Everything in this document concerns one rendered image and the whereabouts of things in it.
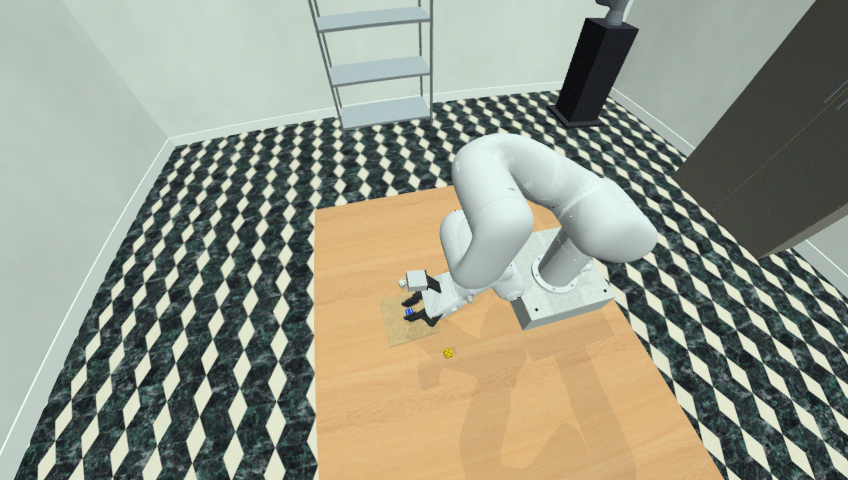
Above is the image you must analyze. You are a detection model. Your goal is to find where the tan square mat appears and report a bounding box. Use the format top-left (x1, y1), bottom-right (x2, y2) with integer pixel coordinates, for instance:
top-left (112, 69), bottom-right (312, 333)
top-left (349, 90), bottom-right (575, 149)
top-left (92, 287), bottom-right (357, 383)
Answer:
top-left (379, 292), bottom-right (440, 347)

